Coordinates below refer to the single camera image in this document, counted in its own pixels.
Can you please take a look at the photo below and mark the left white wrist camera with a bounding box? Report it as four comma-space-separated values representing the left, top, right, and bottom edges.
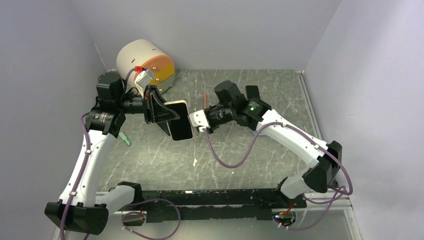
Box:
133, 68, 155, 96

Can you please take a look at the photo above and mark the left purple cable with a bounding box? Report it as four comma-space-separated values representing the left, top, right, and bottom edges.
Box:
58, 67, 181, 240

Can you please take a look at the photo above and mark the black phone left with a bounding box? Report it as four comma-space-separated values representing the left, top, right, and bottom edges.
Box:
157, 121, 171, 136

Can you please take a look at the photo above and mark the beige phone case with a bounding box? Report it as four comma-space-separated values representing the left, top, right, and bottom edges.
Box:
163, 99, 190, 140

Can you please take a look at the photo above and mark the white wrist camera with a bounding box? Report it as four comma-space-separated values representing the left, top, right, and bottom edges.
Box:
133, 68, 155, 96
188, 109, 211, 133

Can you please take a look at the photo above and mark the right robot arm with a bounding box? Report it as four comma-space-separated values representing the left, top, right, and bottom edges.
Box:
189, 80, 343, 208

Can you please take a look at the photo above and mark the green marker cap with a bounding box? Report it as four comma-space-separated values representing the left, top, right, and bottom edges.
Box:
118, 132, 132, 146

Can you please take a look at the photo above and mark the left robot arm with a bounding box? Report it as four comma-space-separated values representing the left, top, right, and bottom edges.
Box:
44, 71, 181, 240

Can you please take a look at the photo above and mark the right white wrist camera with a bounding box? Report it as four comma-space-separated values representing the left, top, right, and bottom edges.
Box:
188, 109, 211, 133

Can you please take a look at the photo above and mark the round white drawer cabinet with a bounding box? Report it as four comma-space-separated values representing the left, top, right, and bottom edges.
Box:
116, 39, 176, 94

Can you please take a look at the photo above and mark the red pencil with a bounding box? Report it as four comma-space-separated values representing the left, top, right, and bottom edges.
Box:
203, 91, 208, 110

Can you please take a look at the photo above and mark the light blue phone case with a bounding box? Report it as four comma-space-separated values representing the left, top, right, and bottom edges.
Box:
253, 131, 264, 137

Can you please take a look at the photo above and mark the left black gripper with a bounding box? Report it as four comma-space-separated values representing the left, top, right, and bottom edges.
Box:
115, 84, 180, 124

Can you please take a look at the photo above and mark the phone with purple frame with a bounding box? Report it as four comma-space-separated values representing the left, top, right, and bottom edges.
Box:
245, 85, 260, 100

